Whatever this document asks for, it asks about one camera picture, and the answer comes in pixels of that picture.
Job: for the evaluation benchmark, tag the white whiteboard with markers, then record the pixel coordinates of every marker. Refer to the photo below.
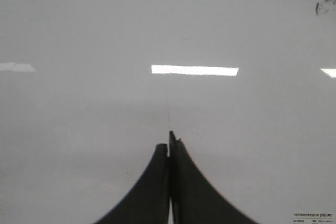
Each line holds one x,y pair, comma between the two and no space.
90,87

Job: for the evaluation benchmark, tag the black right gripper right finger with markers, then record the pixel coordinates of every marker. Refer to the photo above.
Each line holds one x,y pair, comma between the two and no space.
194,199

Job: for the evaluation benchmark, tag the white product label sticker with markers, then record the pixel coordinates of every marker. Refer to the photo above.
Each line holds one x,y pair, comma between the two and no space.
313,218

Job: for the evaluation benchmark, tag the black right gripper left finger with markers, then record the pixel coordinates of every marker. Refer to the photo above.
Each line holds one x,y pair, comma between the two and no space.
148,201

